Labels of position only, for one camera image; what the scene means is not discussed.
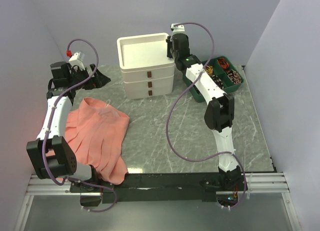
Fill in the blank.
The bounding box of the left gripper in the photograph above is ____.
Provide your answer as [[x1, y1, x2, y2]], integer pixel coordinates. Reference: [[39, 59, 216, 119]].
[[68, 63, 111, 91]]

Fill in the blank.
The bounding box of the white drawer organizer box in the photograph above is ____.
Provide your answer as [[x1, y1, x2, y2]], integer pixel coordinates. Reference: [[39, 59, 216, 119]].
[[117, 32, 175, 100]]

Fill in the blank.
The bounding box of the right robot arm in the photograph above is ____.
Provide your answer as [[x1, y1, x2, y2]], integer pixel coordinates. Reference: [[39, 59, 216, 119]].
[[166, 33, 242, 190]]

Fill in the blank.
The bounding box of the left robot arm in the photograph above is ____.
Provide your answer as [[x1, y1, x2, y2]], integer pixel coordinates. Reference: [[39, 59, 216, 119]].
[[26, 61, 111, 192]]

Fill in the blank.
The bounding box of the green compartment tray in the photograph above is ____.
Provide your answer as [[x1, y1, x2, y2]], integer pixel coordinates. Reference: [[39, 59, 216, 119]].
[[181, 55, 245, 104]]

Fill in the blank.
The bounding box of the pink fabric garment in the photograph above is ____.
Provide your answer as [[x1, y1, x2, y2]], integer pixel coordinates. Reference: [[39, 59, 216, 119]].
[[49, 96, 130, 185]]

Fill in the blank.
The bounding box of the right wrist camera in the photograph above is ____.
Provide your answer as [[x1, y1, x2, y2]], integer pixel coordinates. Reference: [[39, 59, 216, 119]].
[[170, 23, 186, 36]]

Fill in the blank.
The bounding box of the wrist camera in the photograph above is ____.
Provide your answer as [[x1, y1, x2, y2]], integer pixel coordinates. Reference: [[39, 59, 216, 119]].
[[68, 51, 85, 69], [170, 23, 186, 36]]

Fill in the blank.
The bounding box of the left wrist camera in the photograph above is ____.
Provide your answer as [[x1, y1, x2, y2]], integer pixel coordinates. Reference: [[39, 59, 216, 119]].
[[68, 51, 85, 69]]

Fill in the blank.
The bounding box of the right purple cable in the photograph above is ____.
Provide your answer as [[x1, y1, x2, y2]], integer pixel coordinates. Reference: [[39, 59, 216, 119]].
[[165, 22, 251, 209]]

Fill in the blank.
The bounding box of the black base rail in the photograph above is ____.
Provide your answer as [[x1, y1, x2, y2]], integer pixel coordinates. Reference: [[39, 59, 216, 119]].
[[37, 167, 278, 207]]

